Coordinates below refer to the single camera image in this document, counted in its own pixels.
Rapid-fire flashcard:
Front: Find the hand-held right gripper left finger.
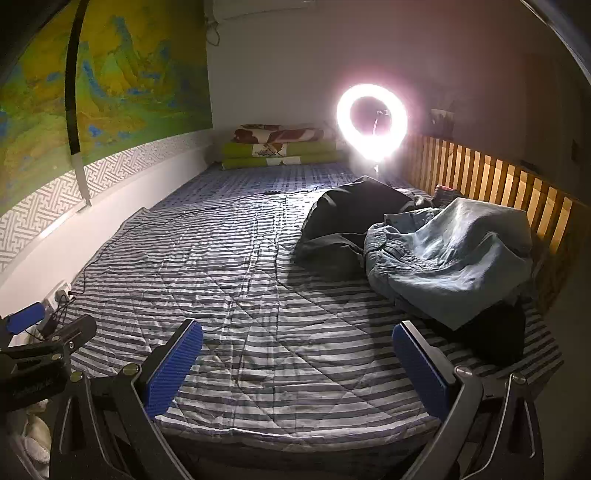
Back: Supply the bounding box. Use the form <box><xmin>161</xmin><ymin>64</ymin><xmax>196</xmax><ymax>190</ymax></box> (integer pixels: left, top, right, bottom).
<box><xmin>48</xmin><ymin>318</ymin><xmax>204</xmax><ymax>480</ymax></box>

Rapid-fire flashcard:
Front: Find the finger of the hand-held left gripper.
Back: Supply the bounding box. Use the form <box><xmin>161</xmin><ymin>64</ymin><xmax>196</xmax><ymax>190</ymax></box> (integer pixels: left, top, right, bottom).
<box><xmin>9</xmin><ymin>315</ymin><xmax>99</xmax><ymax>376</ymax></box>
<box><xmin>0</xmin><ymin>302</ymin><xmax>47</xmax><ymax>347</ymax></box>

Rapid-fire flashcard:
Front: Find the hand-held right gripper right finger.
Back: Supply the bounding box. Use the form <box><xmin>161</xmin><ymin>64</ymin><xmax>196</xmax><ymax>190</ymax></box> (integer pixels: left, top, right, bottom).
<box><xmin>392</xmin><ymin>320</ymin><xmax>546</xmax><ymax>480</ymax></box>

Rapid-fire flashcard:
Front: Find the black garment with yellow stripe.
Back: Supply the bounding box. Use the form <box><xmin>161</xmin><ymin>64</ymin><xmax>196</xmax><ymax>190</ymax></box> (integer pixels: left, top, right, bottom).
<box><xmin>294</xmin><ymin>176</ymin><xmax>437</xmax><ymax>283</ymax></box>

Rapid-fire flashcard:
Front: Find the person's left hand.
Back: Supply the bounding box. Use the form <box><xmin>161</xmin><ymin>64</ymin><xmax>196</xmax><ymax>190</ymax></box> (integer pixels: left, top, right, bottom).
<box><xmin>6</xmin><ymin>401</ymin><xmax>52</xmax><ymax>467</ymax></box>

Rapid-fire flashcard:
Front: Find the black power adapter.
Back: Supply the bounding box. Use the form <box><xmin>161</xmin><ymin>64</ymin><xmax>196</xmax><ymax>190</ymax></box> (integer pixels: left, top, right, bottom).
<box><xmin>38</xmin><ymin>313</ymin><xmax>66</xmax><ymax>339</ymax></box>

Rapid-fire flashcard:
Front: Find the white power strip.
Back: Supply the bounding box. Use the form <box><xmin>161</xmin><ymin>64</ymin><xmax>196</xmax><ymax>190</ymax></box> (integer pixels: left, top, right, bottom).
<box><xmin>47</xmin><ymin>281</ymin><xmax>75</xmax><ymax>315</ymax></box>

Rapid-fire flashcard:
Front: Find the black cloth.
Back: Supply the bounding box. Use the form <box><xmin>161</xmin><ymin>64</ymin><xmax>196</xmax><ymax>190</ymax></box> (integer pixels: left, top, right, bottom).
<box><xmin>455</xmin><ymin>298</ymin><xmax>528</xmax><ymax>366</ymax></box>

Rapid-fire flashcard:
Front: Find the striped bed sheet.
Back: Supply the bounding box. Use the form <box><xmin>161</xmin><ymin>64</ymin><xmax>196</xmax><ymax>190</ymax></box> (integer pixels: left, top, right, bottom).
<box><xmin>59</xmin><ymin>161</ymin><xmax>567</xmax><ymax>457</ymax></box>

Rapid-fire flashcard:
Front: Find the light blue denim garment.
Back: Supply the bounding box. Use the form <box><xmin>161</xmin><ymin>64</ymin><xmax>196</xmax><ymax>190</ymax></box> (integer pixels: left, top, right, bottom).
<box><xmin>363</xmin><ymin>198</ymin><xmax>536</xmax><ymax>331</ymax></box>

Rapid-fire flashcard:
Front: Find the black and white curved pole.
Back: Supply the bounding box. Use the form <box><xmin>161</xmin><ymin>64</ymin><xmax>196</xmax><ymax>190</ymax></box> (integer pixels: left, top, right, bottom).
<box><xmin>65</xmin><ymin>0</ymin><xmax>94</xmax><ymax>209</ymax></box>

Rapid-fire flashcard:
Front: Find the white air conditioner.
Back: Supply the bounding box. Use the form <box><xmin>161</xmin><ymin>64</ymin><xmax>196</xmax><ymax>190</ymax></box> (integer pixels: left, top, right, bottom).
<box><xmin>204</xmin><ymin>0</ymin><xmax>320</xmax><ymax>22</ymax></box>

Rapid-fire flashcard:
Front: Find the thin black cable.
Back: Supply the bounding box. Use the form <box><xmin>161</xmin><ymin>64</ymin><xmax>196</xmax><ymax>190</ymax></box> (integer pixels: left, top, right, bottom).
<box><xmin>68</xmin><ymin>182</ymin><xmax>334</xmax><ymax>300</ymax></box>

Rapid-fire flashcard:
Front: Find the wooden slatted bed rail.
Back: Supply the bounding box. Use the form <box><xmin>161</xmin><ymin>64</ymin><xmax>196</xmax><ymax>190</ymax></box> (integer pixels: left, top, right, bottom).
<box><xmin>405</xmin><ymin>133</ymin><xmax>588</xmax><ymax>315</ymax></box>

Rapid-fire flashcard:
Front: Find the ring light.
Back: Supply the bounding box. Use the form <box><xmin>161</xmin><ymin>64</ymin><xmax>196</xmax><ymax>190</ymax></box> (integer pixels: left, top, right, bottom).
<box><xmin>335</xmin><ymin>83</ymin><xmax>410</xmax><ymax>163</ymax></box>

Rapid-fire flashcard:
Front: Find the green and yellow wall poster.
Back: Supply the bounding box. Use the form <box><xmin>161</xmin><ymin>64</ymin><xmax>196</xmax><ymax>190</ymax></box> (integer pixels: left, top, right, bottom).
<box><xmin>0</xmin><ymin>0</ymin><xmax>214</xmax><ymax>219</ymax></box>

